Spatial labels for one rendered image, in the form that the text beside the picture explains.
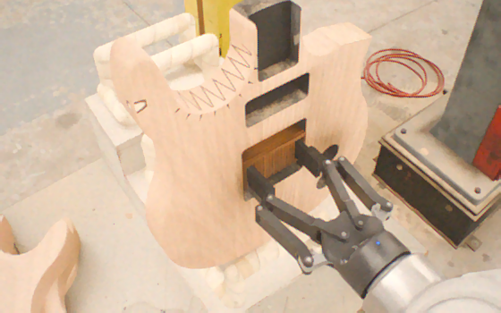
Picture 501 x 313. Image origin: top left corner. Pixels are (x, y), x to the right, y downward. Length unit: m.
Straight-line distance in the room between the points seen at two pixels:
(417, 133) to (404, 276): 1.56
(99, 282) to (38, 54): 2.33
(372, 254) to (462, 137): 1.49
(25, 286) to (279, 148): 0.45
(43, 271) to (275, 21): 0.53
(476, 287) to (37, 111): 2.54
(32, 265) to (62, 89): 2.02
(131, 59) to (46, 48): 2.72
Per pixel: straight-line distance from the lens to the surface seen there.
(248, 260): 0.76
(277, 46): 0.55
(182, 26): 0.93
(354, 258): 0.54
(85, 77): 2.83
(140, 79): 0.45
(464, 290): 0.33
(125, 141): 0.87
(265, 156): 0.62
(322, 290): 0.88
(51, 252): 0.85
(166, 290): 0.89
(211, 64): 0.90
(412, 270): 0.53
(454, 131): 2.00
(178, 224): 0.62
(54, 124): 2.61
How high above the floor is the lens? 1.72
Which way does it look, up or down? 49 degrees down
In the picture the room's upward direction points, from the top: straight up
